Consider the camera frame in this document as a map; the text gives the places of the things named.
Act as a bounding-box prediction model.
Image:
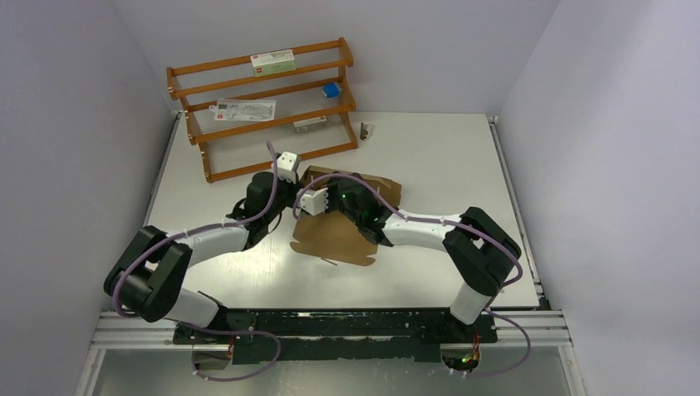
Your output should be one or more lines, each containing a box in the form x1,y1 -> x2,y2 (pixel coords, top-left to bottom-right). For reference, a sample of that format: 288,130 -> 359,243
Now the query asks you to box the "green white box top shelf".
250,49 -> 296,78

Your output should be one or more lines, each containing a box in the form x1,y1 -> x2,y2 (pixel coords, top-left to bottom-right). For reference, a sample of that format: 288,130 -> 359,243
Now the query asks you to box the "small grey white clip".
360,122 -> 375,141

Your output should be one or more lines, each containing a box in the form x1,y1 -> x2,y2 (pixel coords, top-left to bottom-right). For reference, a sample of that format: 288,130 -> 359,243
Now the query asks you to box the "orange wooden shelf rack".
166,37 -> 359,183

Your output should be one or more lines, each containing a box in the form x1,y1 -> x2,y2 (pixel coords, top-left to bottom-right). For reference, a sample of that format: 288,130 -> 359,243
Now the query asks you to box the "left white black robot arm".
103,171 -> 301,343

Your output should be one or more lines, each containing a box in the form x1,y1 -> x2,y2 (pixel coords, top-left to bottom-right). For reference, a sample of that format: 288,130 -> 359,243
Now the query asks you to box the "grey white small box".
293,115 -> 329,134

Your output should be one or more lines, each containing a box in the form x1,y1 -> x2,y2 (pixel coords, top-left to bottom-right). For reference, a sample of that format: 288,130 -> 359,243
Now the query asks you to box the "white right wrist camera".
295,187 -> 329,216

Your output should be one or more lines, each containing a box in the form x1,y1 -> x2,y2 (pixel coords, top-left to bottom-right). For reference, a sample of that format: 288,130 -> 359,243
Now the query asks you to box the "blue small box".
322,82 -> 343,98

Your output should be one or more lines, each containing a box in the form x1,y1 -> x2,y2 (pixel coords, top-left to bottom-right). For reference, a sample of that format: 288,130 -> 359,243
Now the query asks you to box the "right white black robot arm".
328,178 -> 523,342

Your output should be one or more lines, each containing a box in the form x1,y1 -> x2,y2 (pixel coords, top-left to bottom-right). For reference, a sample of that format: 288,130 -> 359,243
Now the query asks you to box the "white flat blister package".
208,99 -> 277,121

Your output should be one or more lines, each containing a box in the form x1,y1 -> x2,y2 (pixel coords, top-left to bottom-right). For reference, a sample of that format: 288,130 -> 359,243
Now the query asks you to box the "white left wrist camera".
271,151 -> 300,184

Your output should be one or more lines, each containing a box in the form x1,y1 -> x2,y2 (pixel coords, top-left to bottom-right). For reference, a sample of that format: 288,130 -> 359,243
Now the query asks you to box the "aluminium rail frame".
95,112 -> 584,395

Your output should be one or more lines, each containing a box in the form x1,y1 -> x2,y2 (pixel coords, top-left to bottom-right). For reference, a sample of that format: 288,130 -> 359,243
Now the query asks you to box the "brown cardboard box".
290,166 -> 402,266

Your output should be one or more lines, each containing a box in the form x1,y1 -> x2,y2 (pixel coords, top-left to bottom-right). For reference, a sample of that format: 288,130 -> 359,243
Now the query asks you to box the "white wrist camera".
271,151 -> 300,184
295,187 -> 329,216

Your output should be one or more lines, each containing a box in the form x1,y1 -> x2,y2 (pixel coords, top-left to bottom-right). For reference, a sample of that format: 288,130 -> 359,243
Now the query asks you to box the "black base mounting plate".
173,308 -> 497,365

